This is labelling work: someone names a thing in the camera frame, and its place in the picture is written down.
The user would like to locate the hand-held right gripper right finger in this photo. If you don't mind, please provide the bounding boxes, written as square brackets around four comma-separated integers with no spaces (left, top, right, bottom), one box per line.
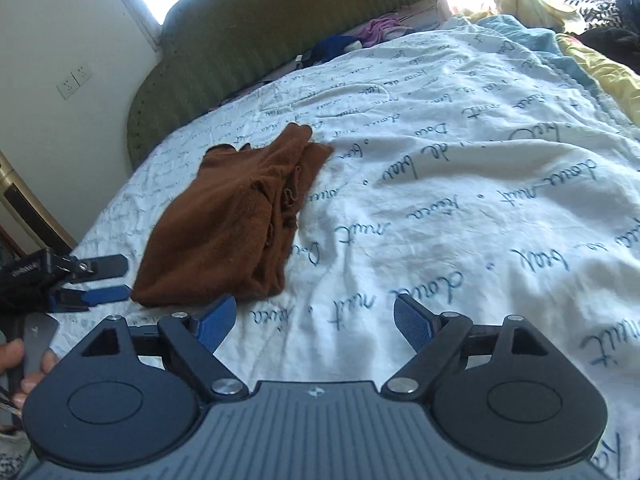
[381,294,568,401]

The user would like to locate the purple cloth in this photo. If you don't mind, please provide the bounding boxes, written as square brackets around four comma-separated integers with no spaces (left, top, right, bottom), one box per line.
[357,14,411,46]

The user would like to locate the light blue blanket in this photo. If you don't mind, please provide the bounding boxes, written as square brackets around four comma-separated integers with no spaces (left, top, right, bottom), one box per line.
[475,14,616,126]

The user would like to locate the green padded headboard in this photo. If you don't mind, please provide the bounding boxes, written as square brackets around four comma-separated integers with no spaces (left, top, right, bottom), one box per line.
[126,0,431,171]

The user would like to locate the black and white striped cloth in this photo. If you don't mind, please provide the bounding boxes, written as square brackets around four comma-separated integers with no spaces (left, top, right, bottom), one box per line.
[562,0,640,31]

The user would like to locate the white script-printed bedsheet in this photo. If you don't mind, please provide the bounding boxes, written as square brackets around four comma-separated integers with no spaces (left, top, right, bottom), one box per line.
[50,12,640,480]

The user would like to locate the gold tower fan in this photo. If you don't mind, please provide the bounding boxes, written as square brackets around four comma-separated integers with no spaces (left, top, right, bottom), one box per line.
[0,152,76,256]

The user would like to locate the brown sweater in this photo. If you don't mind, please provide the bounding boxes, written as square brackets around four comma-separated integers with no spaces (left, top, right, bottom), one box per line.
[131,122,335,309]

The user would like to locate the dark blue cloth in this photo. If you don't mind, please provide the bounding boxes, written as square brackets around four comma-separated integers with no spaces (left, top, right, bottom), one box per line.
[305,34,361,63]

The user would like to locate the person's left hand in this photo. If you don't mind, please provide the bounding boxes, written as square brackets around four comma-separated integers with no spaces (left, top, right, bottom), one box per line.
[0,338,60,411]

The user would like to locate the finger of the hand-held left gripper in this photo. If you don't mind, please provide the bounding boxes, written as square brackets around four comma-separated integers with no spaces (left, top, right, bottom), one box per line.
[57,254,130,281]
[47,284,133,313]

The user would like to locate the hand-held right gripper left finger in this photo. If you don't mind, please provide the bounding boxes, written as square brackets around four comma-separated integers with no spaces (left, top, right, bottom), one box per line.
[72,294,248,401]

